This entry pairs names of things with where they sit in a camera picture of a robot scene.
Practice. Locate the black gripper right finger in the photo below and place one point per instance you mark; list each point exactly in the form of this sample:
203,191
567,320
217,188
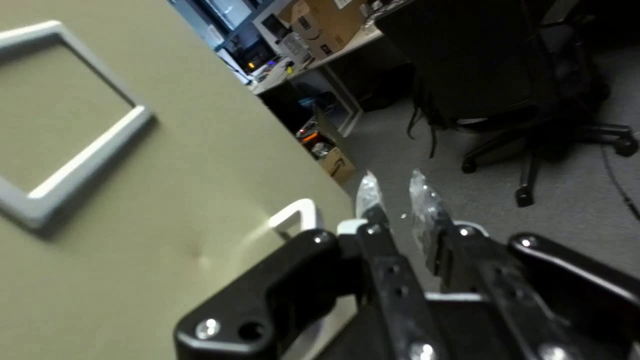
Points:
552,300

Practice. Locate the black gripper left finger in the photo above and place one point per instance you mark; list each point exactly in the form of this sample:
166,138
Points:
280,286

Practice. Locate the grey drawer front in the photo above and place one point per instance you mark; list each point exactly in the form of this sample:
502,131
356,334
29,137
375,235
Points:
266,153

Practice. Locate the grey cabinet with drawer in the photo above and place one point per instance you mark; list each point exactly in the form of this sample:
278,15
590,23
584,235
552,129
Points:
66,286

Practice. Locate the small cardboard box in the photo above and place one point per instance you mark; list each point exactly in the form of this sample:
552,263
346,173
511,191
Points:
339,167

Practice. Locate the orange item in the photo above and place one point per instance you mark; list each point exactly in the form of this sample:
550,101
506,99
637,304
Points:
309,131

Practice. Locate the white desk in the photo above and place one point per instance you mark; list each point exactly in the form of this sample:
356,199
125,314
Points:
293,75

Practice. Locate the black computer case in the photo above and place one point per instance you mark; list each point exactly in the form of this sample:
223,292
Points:
251,53

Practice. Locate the black office chair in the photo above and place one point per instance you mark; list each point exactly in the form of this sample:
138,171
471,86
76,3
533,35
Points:
481,61

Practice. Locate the white device with screen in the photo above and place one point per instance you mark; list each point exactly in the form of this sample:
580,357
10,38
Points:
271,27

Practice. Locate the large cardboard box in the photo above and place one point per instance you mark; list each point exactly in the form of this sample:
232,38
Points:
326,23

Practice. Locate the computer monitor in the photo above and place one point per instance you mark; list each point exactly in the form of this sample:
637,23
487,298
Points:
226,10

